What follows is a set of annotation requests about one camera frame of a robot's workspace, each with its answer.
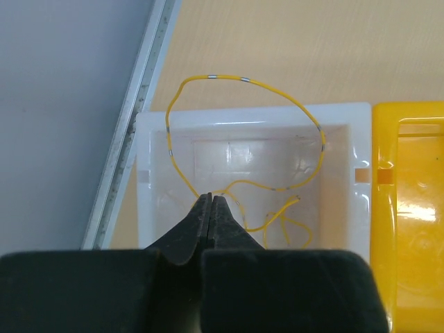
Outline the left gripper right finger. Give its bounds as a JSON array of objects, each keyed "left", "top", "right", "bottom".
[{"left": 200, "top": 196, "right": 389, "bottom": 332}]

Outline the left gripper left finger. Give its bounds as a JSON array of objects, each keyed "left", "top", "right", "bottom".
[{"left": 1, "top": 194, "right": 212, "bottom": 332}]

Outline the yellow thin wire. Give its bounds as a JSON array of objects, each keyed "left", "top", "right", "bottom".
[{"left": 164, "top": 74, "right": 327, "bottom": 250}]

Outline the white plastic bin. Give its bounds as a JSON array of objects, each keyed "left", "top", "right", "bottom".
[{"left": 135, "top": 103, "right": 371, "bottom": 258}]

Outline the yellow plastic bin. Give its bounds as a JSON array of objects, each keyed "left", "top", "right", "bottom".
[{"left": 370, "top": 101, "right": 443, "bottom": 332}]

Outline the left aluminium side rail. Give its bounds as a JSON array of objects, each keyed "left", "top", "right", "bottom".
[{"left": 81, "top": 0, "right": 182, "bottom": 250}]

